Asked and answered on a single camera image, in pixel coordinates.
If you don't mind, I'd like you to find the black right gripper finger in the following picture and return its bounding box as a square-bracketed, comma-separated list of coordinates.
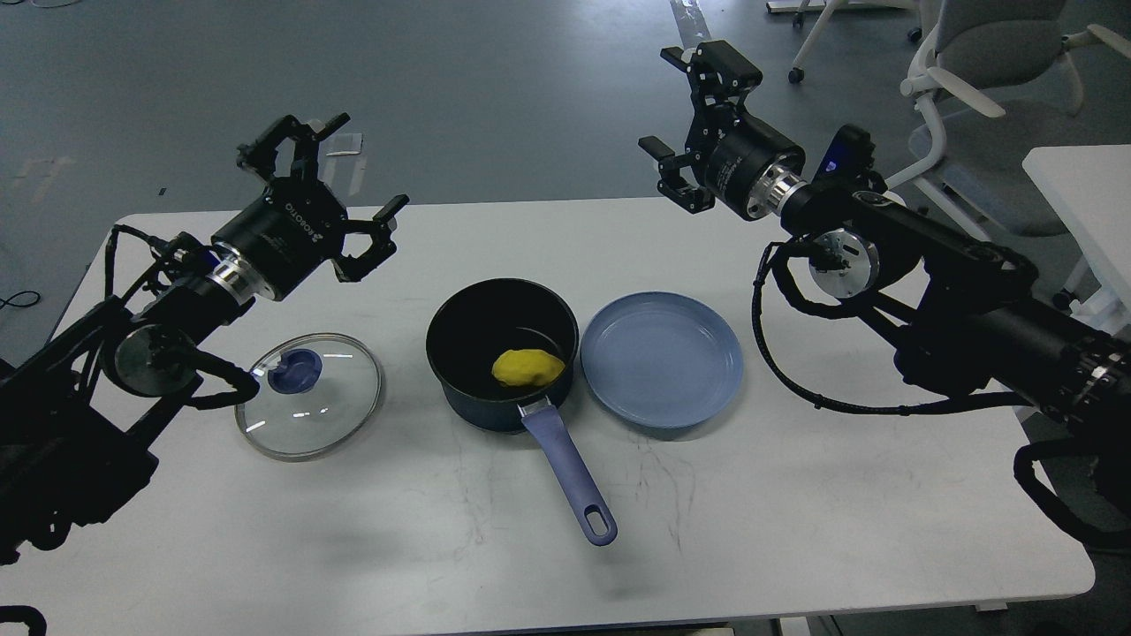
[638, 136, 715, 214]
[661, 40, 763, 120]

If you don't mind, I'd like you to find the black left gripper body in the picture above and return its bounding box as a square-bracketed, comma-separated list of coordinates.
[211, 181, 347, 301]

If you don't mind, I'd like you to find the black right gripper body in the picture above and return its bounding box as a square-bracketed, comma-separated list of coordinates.
[689, 102, 805, 221]

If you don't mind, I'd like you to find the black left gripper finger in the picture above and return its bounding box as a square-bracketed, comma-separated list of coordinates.
[236, 112, 352, 191]
[331, 194, 411, 283]

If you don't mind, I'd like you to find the glass pot lid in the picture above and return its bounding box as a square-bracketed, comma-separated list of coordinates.
[234, 330, 385, 462]

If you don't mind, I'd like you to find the yellow potato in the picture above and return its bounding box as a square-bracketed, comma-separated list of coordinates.
[491, 349, 566, 388]

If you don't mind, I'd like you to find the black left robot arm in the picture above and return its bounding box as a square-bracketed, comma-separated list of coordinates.
[1, 113, 408, 566]

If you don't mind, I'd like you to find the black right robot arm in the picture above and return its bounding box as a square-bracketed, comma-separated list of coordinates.
[639, 40, 1130, 549]

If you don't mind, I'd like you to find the white chair base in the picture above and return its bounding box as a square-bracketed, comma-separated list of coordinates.
[765, 0, 924, 85]

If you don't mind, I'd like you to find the dark blue saucepan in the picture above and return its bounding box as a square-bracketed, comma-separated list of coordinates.
[428, 278, 618, 545]

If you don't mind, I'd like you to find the blue plate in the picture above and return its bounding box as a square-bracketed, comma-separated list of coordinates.
[579, 292, 746, 432]

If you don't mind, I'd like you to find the grey white office chair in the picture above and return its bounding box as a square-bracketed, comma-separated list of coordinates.
[870, 0, 1131, 310]

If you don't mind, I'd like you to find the white side table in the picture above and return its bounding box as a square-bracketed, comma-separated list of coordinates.
[1022, 144, 1130, 335]

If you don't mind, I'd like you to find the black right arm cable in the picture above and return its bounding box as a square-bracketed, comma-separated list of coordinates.
[751, 243, 1035, 416]

